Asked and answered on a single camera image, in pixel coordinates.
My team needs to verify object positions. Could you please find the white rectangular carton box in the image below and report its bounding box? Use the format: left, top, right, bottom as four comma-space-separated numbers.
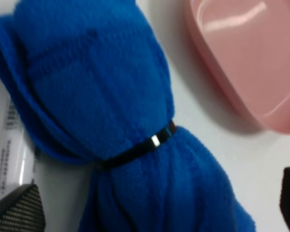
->
0, 80, 36, 200

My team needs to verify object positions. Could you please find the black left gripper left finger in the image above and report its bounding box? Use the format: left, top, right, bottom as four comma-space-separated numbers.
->
0, 184, 46, 232

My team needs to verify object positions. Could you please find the blue cloth bundle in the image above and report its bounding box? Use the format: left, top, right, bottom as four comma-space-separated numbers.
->
0, 0, 256, 232

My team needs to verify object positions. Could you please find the pink square plate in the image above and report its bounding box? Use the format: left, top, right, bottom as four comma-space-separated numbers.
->
185, 0, 290, 134

